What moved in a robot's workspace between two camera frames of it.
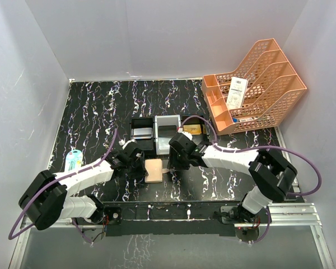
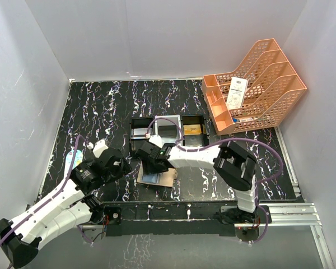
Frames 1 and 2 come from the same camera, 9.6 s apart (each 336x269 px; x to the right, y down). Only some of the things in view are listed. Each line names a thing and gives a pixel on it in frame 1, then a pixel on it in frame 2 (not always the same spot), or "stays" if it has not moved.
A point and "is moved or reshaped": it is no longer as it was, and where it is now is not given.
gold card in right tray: x=194 y=129 stays
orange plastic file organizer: x=260 y=94 stays
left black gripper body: x=138 y=167 to x=121 y=165
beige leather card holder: x=154 y=168 is moved or reshaped
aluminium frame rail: x=292 y=214 stays
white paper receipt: x=236 y=93 stays
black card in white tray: x=167 y=130 stays
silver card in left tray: x=146 y=133 stays
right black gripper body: x=174 y=161 to x=145 y=156
